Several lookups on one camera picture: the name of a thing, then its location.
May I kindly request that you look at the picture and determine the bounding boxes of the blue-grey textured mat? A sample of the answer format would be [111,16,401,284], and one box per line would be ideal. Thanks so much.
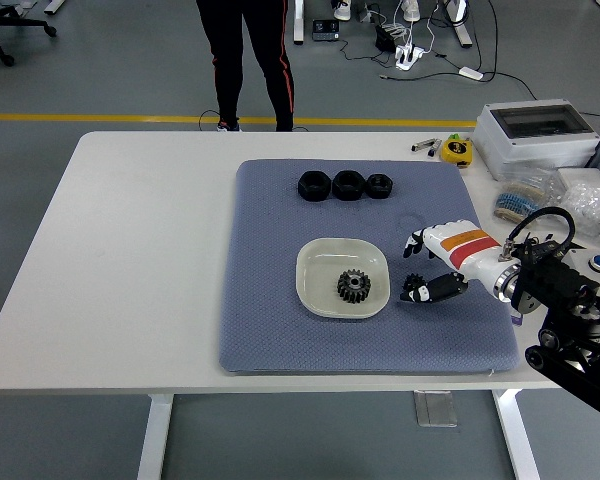
[218,158,521,375]

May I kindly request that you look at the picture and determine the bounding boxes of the person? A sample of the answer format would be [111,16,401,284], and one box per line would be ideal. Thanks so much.
[195,0,296,134]

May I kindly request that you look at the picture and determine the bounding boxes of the white power strip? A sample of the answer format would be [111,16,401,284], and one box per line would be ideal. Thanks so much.
[394,44,428,71]

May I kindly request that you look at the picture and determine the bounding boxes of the white table leg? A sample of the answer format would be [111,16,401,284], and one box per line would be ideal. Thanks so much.
[492,389,541,480]
[137,393,175,480]

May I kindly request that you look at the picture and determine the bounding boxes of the white desk leg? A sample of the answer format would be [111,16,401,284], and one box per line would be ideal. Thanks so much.
[442,0,474,49]
[293,0,306,46]

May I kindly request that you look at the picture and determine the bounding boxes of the small black hex nut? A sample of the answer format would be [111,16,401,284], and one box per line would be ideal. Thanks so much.
[366,172,394,200]

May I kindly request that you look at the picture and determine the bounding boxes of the black desk controller device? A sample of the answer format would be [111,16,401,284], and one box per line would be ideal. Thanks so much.
[312,18,341,43]

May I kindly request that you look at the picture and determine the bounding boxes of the flat white box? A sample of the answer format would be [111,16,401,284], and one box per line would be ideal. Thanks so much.
[557,167,600,196]

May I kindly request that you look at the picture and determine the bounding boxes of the black charger box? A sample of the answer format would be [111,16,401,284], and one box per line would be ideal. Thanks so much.
[374,24,399,52]

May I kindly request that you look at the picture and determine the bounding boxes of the grey electrical enclosure box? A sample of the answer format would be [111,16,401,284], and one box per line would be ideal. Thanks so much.
[472,98,600,180]

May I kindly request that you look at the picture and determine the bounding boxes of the bag of clear plastic parts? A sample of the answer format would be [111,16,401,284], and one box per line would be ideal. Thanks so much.
[554,182,600,249]

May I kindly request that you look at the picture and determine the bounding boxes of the large black hex nut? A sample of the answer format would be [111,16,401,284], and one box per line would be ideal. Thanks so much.
[297,170,331,203]
[332,169,367,202]

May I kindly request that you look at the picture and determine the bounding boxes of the metal floor plate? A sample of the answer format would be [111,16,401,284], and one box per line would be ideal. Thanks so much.
[413,390,458,428]

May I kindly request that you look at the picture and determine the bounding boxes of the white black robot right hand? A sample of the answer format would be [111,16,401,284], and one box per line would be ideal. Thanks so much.
[398,218,520,305]

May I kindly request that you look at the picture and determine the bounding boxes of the black floor cable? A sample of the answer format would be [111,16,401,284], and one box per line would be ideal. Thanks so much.
[378,0,539,101]

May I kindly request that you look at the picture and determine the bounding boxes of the bag of blue resistors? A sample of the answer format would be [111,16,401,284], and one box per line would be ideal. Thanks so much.
[493,167,561,226]

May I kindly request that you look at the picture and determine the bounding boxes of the white square dish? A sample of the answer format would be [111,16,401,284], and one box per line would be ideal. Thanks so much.
[294,237,392,320]

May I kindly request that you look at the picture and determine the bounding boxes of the yellow tape measure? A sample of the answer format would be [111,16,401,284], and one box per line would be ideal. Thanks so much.
[439,133,474,165]

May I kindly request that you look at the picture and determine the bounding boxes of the large black gear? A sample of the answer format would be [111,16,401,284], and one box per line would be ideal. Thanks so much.
[335,268,373,305]

